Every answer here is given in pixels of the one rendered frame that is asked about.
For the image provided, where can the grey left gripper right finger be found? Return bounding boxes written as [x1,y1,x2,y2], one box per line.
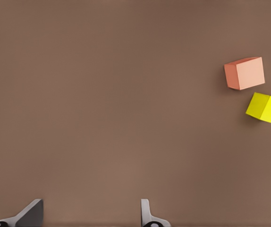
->
[140,198,171,227]

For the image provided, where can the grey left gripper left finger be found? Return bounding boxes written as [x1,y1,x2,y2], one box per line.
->
[0,198,44,227]

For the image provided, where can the salmon pink wooden cube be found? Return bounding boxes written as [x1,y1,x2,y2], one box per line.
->
[224,56,266,91]

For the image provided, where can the yellow wooden cube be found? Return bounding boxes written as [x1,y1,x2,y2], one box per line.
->
[245,92,271,126]

